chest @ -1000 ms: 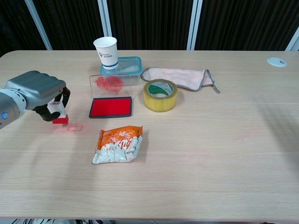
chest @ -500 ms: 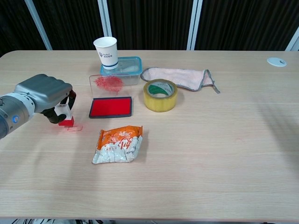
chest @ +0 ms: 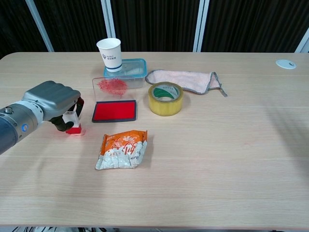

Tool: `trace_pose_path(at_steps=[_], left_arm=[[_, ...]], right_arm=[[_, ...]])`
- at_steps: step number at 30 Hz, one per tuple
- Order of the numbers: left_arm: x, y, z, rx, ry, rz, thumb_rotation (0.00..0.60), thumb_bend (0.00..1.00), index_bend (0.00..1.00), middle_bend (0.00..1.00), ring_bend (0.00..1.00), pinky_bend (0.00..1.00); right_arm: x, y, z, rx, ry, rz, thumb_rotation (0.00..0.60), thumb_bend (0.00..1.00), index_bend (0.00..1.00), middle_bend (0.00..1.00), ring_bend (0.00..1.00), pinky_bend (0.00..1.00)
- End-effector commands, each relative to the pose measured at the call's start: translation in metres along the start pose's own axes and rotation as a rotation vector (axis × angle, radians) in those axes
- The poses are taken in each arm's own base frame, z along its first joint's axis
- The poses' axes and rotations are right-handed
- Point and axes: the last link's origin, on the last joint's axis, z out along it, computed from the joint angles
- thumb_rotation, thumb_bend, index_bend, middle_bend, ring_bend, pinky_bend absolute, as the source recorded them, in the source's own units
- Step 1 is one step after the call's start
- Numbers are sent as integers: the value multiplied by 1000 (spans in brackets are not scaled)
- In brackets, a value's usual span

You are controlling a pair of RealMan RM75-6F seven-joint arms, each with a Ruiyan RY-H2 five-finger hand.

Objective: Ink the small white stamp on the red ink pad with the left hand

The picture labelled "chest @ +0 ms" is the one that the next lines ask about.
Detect white partition frame post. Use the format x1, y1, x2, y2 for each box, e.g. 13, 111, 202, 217
193, 0, 210, 53
294, 31, 309, 54
25, 0, 55, 53
100, 0, 121, 53

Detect clear container teal lid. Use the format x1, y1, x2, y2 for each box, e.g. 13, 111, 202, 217
103, 58, 147, 89

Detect orange and white snack bag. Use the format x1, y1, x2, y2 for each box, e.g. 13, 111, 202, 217
95, 130, 148, 171

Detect yellow packing tape roll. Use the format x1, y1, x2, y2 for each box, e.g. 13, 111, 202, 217
148, 82, 184, 117

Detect white table cable grommet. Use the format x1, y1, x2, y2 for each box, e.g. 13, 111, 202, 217
276, 59, 296, 70

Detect red ink pad clear lid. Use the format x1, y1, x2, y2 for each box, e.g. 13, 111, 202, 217
91, 76, 139, 123

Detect white paper cup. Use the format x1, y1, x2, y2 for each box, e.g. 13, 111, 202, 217
96, 38, 123, 73

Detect pink cloth grey edging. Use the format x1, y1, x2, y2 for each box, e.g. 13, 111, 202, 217
144, 70, 228, 98

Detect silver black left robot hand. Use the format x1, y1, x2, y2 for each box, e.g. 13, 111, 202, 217
22, 81, 85, 132

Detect white and red stamp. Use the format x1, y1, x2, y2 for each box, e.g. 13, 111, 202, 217
63, 111, 82, 135

